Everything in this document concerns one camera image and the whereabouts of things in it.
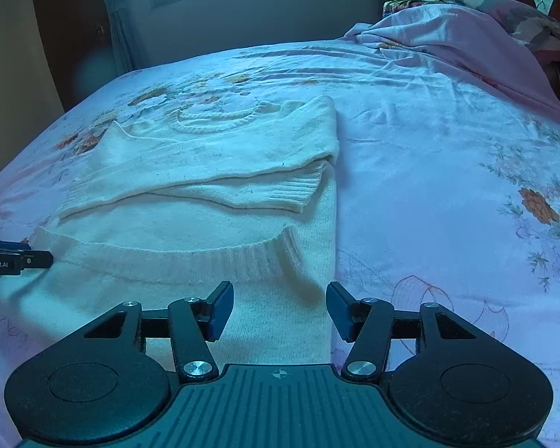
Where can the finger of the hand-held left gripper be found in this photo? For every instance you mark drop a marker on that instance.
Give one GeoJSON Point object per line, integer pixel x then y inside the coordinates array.
{"type": "Point", "coordinates": [4, 243]}

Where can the brown wooden door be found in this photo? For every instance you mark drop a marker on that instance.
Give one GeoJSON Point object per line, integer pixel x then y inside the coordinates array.
{"type": "Point", "coordinates": [74, 32]}

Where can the pink quilt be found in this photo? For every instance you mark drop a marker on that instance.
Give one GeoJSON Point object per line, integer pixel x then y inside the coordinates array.
{"type": "Point", "coordinates": [429, 28]}

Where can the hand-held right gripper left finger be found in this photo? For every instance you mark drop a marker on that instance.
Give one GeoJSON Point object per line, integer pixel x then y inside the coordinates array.
{"type": "Point", "coordinates": [221, 310]}

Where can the floral pink bed sheet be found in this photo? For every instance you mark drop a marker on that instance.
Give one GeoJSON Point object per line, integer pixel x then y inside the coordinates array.
{"type": "Point", "coordinates": [424, 172]}

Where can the cream knitted sweater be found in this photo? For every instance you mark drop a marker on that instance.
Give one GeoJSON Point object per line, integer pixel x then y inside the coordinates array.
{"type": "Point", "coordinates": [191, 224]}

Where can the striped floral pillow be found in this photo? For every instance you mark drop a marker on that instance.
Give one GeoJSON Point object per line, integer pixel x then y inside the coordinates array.
{"type": "Point", "coordinates": [494, 9]}

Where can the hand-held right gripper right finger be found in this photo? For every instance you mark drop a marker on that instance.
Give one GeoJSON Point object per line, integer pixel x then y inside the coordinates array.
{"type": "Point", "coordinates": [338, 310]}

